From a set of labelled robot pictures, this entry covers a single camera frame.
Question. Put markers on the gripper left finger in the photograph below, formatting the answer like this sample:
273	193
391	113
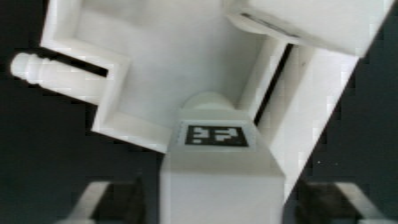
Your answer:
110	204

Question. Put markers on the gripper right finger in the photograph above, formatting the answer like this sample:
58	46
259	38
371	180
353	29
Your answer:
332	203

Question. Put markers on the white chair seat part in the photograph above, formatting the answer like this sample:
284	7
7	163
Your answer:
172	52

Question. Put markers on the white chair leg with marker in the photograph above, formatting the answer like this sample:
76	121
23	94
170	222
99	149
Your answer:
330	24

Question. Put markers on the white U-shaped boundary frame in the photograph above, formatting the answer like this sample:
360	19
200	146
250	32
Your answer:
304	98

